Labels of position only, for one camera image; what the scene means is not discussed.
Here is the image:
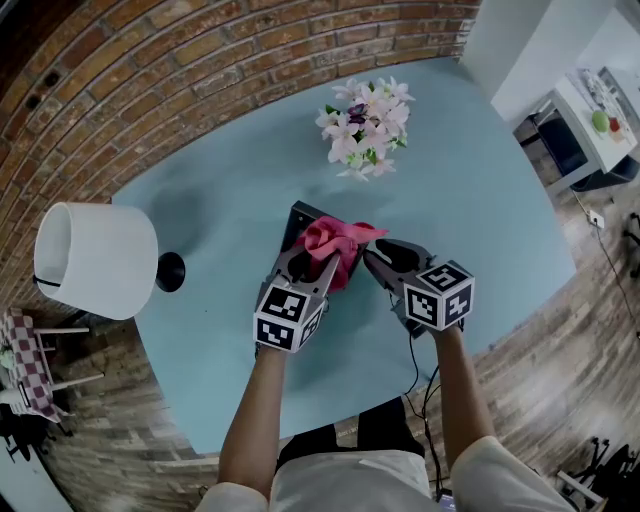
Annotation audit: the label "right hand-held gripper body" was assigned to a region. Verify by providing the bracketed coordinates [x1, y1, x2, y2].
[389, 259, 476, 335]

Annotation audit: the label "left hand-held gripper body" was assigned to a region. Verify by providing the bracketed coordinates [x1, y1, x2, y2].
[252, 272, 331, 355]

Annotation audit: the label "pink cleaning cloth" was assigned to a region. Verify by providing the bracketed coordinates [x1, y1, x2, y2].
[293, 215, 390, 293]

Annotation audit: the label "person's right forearm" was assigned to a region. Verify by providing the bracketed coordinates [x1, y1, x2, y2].
[430, 323, 497, 472]

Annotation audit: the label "person's left forearm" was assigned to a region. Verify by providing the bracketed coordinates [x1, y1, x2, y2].
[217, 344, 288, 490]

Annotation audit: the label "checkered cloth stool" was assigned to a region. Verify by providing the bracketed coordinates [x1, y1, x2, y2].
[0, 307, 107, 426]

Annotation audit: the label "light blue table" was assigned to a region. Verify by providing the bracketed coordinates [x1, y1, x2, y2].
[110, 59, 579, 456]

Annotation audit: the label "pale pink flowers in vase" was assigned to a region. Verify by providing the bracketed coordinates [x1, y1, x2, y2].
[314, 75, 417, 183]

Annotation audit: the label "person's black trousers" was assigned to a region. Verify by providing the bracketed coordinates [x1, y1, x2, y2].
[277, 396, 427, 462]

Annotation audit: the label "white shade table lamp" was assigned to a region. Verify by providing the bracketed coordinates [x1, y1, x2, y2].
[32, 201, 187, 322]

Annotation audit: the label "person's cream shirt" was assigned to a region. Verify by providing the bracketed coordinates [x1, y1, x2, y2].
[194, 433, 579, 512]

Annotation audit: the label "white desk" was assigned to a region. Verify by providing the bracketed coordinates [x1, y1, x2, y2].
[547, 65, 640, 197]

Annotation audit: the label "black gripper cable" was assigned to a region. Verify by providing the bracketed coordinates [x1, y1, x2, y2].
[401, 319, 447, 504]

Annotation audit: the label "black floor cable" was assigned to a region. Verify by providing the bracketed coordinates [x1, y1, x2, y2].
[594, 225, 640, 342]

